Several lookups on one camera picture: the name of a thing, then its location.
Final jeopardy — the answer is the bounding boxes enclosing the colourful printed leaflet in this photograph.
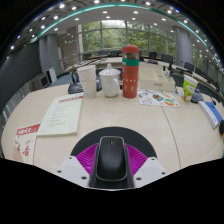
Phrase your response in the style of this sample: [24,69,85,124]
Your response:
[137,88,182,108]

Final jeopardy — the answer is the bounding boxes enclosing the green printed paper cup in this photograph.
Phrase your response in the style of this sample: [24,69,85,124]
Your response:
[180,74,199,103]

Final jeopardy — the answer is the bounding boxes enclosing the white paper cup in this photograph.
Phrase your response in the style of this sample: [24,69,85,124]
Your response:
[76,64,98,99]

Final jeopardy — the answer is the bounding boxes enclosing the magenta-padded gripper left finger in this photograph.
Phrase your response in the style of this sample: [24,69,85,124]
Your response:
[54,142,101,190]

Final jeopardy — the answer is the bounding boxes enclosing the black microphone yellow ring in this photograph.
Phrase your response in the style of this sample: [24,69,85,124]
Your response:
[218,119,224,138]

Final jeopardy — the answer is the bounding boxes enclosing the dark conference chairs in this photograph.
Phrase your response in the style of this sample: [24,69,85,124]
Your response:
[81,49,221,91]

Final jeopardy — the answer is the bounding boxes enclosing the black mouse pad with wrist rest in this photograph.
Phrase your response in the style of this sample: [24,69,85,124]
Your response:
[70,126,158,159]

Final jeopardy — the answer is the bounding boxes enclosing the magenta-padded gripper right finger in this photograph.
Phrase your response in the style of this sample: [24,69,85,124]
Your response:
[123,143,168,190]

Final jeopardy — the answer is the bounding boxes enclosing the red thermos bottle green band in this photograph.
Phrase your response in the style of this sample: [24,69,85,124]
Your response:
[121,44,140,99]

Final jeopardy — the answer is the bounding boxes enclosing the white cardboard box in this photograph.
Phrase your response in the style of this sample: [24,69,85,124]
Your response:
[138,67,176,93]

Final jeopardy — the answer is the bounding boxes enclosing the dark desk microphone unit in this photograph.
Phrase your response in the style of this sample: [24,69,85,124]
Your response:
[190,88,205,104]
[67,71,84,95]

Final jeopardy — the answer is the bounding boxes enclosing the ceiling lights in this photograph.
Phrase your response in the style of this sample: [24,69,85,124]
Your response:
[9,0,214,44]

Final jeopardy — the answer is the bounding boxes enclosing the black computer mouse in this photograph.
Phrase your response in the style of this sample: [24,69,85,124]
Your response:
[94,135,129,183]

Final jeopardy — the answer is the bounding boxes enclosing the red and white leaflet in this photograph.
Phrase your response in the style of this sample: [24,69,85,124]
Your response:
[12,122,42,165]

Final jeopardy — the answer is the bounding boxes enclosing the cream paper sheet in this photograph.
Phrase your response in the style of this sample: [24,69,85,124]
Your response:
[35,93,84,137]

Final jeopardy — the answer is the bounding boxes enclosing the white lidded mug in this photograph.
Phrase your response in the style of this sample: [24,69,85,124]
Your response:
[98,63,122,98]

